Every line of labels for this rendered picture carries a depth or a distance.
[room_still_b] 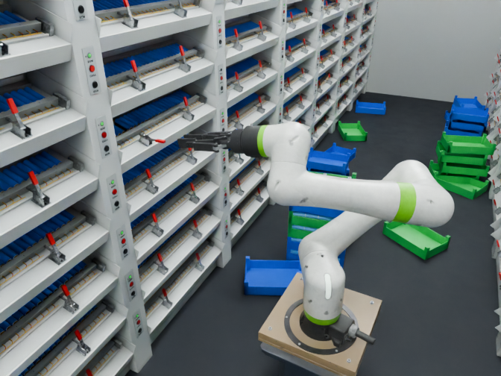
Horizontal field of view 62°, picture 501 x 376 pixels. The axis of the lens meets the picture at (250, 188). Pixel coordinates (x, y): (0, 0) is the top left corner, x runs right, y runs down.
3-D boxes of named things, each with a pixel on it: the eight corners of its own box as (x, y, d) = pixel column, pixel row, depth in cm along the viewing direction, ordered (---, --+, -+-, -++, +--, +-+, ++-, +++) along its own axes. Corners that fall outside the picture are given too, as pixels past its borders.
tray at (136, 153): (213, 117, 180) (219, 98, 175) (118, 176, 132) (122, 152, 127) (175, 96, 184) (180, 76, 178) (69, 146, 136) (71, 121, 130)
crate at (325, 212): (353, 199, 219) (354, 186, 215) (349, 220, 202) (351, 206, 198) (296, 192, 227) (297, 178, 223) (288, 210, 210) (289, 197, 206)
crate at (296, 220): (350, 212, 223) (353, 199, 219) (347, 233, 206) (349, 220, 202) (295, 204, 230) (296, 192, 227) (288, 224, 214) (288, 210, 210)
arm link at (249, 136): (268, 118, 123) (254, 128, 116) (273, 154, 128) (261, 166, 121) (249, 118, 126) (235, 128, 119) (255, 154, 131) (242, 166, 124)
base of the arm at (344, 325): (380, 336, 140) (383, 323, 137) (361, 366, 130) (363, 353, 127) (313, 301, 154) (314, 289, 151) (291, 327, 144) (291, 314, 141)
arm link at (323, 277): (335, 291, 150) (340, 249, 140) (344, 325, 136) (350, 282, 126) (299, 292, 150) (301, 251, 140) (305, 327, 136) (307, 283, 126)
